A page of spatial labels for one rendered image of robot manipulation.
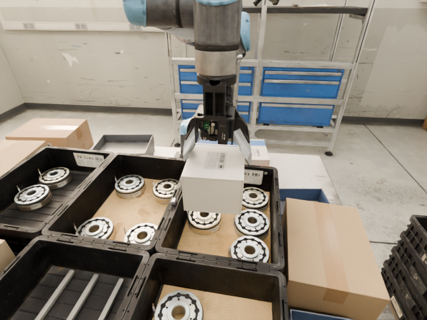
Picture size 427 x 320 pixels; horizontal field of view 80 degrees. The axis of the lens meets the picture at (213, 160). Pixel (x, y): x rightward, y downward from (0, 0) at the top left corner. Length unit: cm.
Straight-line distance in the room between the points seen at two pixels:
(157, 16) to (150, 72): 307
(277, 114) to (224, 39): 227
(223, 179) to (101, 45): 342
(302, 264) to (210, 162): 36
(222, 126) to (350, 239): 52
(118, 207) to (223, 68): 63
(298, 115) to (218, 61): 231
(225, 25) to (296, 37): 297
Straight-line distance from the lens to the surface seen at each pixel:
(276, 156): 140
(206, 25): 42
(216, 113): 45
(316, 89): 265
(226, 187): 49
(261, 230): 76
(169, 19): 54
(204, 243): 76
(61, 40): 406
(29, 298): 80
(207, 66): 43
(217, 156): 54
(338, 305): 77
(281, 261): 62
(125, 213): 89
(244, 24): 89
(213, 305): 67
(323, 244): 78
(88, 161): 110
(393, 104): 399
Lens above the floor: 142
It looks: 33 degrees down
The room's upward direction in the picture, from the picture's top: straight up
